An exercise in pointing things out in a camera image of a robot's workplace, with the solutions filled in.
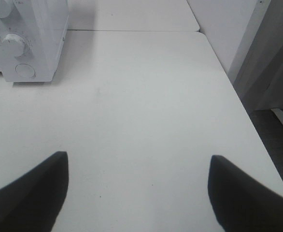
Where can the round white door button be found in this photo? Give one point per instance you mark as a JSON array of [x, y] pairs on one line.
[[25, 70]]

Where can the white microwave oven body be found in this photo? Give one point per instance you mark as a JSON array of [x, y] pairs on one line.
[[43, 25]]

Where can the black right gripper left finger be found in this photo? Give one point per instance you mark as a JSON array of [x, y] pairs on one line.
[[32, 202]]

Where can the lower white timer knob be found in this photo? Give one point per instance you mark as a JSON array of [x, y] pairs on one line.
[[14, 44]]

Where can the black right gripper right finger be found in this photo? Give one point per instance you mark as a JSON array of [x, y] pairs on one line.
[[240, 203]]

